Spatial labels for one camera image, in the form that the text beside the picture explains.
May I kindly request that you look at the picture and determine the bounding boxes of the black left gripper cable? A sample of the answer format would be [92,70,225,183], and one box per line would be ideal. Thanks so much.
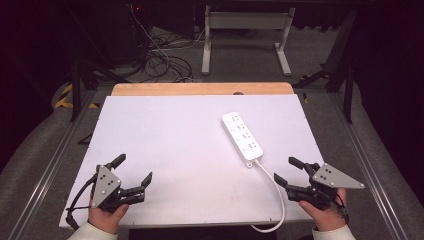
[65,174,98,231]

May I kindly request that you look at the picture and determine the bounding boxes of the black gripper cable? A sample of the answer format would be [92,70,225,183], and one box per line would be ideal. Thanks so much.
[65,174,98,231]
[332,192,350,225]

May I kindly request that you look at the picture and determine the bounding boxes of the black metal stand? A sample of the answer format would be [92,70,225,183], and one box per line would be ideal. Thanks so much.
[292,9,356,125]

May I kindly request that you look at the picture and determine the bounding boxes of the wooden table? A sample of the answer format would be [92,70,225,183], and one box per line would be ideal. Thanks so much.
[110,81,295,97]

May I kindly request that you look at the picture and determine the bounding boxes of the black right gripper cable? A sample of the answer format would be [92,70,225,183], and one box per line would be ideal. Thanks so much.
[332,192,350,225]

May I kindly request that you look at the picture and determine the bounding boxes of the black tripod stand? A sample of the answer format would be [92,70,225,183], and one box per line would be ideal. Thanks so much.
[69,59,132,123]

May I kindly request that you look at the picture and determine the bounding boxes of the white board sheet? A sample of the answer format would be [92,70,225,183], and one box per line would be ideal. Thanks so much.
[59,94,325,229]

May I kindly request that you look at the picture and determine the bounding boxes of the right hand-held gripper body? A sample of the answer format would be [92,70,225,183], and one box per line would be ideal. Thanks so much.
[285,162,366,211]

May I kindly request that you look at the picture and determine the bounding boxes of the black floor cables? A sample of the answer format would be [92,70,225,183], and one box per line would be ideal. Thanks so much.
[142,26,205,83]

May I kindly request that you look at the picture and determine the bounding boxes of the black computer case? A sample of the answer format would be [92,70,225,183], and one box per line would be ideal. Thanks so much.
[98,2,152,65]

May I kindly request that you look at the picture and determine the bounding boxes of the person's left hand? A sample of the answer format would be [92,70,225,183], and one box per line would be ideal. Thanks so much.
[87,199,130,235]

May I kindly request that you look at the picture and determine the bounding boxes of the yellow black hazard tape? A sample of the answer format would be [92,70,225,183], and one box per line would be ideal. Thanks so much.
[54,83,101,110]

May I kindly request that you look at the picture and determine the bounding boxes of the white metal table frame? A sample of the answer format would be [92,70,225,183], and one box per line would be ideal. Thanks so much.
[201,4,297,77]

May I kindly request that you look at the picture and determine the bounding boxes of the white power strip cable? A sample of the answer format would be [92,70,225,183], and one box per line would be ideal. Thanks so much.
[249,159,288,234]

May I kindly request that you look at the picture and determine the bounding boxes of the thin white floor cable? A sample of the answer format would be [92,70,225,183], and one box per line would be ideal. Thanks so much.
[128,3,195,83]

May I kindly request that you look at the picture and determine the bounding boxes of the person's right hand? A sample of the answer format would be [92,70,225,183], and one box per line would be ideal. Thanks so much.
[298,187,348,233]

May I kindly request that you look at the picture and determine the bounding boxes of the white power strip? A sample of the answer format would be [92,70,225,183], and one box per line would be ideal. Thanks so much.
[220,111,265,169]

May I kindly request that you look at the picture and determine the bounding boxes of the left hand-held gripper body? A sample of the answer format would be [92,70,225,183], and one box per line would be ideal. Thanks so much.
[90,162,147,214]

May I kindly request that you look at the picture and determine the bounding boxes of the aluminium floor rail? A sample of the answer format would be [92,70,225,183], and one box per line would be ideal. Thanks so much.
[6,89,98,240]
[327,92,410,240]

